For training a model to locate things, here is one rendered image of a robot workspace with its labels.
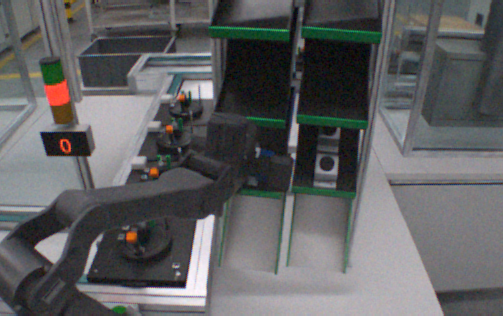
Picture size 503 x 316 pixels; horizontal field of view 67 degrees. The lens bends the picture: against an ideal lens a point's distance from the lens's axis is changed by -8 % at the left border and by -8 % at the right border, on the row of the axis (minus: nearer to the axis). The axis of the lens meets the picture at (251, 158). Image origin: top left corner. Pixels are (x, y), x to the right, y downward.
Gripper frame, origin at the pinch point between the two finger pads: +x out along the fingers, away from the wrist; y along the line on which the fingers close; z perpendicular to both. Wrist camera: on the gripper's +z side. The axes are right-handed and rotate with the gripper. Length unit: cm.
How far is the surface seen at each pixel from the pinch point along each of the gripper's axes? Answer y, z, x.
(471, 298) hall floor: -101, -91, 125
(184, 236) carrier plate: 17.0, -30.2, 15.5
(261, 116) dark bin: -1.2, 7.6, 1.4
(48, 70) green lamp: 48.8, 8.4, 2.3
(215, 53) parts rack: 10.8, 17.1, 5.7
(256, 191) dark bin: -2.2, -7.7, 2.8
